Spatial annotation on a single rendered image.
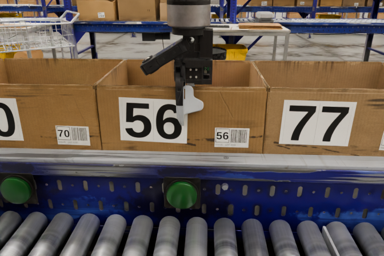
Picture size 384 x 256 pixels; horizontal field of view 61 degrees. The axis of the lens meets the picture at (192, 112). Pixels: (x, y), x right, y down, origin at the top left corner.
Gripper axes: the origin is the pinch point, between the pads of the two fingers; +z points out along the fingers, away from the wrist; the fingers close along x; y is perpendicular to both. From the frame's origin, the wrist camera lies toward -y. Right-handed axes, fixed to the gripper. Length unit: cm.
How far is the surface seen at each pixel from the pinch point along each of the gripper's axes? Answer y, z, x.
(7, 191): -39.8, 16.5, -8.1
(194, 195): 3.6, 16.4, -7.9
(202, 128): 5.2, 3.1, -0.3
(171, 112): -1.9, -1.0, -0.5
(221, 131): 9.7, 3.5, -0.5
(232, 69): 13.8, -4.4, 28.5
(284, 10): 214, 25, 862
